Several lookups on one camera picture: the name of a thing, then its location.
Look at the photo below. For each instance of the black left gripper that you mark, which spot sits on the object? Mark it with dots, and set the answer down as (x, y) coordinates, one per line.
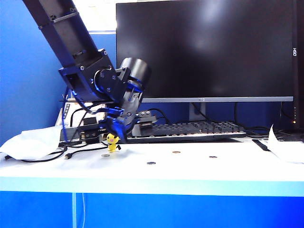
(130, 111)

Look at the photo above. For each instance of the yellow doll figurine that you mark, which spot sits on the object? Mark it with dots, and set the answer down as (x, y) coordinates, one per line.
(111, 146)

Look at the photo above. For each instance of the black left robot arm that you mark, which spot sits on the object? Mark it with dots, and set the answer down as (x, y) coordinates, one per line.
(66, 35)

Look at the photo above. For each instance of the blue coin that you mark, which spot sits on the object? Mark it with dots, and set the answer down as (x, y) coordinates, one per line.
(151, 163)

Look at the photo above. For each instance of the dark coin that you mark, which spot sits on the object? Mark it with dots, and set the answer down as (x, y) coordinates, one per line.
(213, 157)

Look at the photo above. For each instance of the black box device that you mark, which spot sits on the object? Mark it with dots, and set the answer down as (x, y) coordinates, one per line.
(69, 136)

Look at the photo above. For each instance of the beige desk calendar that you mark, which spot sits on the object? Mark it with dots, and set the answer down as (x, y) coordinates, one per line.
(65, 114)

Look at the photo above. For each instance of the black mechanical keyboard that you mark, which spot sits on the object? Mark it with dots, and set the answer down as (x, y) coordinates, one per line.
(190, 130)

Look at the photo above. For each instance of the grey monitor stand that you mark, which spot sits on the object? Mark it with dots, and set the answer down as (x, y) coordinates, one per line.
(197, 111)

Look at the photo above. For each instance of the white plastic bag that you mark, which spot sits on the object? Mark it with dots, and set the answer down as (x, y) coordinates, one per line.
(31, 145)

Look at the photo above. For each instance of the large black computer monitor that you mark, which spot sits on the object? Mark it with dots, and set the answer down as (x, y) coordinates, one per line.
(213, 47)

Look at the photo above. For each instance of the white paper sheet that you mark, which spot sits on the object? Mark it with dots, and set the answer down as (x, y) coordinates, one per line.
(285, 149)

